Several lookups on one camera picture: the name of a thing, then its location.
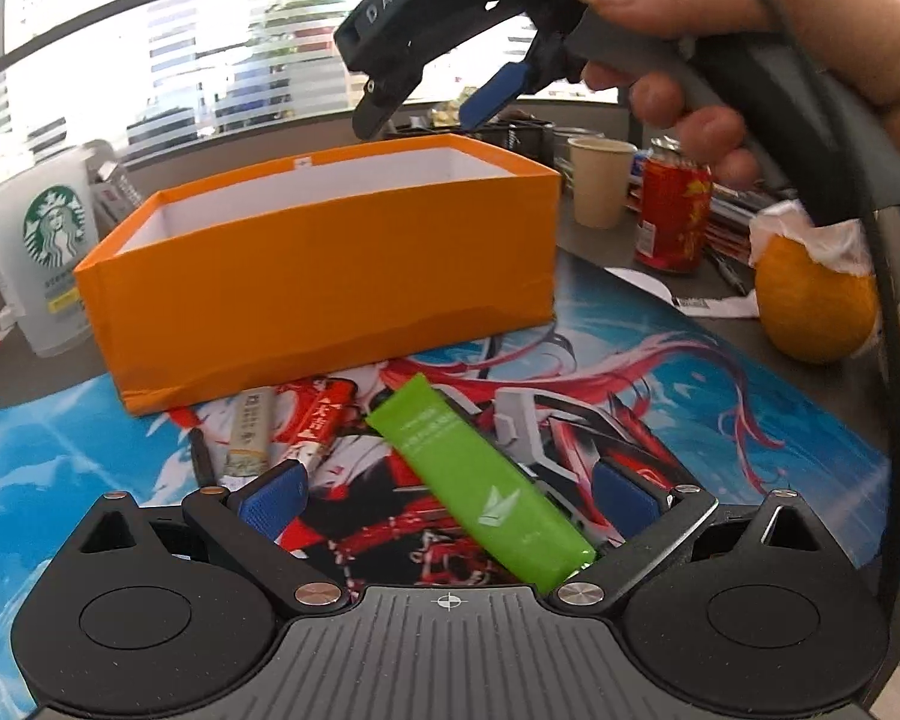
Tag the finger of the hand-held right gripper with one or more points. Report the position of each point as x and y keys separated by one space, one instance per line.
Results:
x=495 y=94
x=379 y=11

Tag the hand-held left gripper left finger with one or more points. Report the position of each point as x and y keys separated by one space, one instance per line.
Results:
x=270 y=499

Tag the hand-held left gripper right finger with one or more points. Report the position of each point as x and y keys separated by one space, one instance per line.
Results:
x=626 y=496

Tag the green sachet packet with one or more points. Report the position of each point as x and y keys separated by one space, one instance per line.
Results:
x=480 y=480

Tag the orange cardboard box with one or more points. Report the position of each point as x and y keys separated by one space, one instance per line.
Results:
x=315 y=285

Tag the person's right hand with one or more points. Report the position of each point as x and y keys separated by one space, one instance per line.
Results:
x=720 y=0

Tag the black mesh organizer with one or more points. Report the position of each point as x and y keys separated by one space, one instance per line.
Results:
x=521 y=139

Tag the beige tube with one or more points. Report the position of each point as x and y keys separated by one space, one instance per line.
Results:
x=251 y=427

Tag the potted plant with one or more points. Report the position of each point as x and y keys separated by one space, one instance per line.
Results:
x=292 y=22

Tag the red tube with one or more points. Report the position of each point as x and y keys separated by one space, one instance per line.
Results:
x=319 y=420

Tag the stack of magazines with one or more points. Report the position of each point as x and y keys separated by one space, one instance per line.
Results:
x=731 y=221

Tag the brown paper cup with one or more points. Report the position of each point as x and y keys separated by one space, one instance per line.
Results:
x=600 y=184

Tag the red drink can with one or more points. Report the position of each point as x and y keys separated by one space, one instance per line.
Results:
x=671 y=217

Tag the partly peeled orange fruit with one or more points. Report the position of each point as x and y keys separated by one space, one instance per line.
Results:
x=810 y=307

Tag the white paper receipt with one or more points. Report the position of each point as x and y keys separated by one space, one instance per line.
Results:
x=709 y=306

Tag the printed mouse mat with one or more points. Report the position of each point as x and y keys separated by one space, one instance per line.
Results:
x=45 y=450

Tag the translucent plastic cup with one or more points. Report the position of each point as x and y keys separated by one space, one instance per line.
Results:
x=37 y=292

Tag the small black and white box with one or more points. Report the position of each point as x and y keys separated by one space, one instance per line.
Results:
x=116 y=191

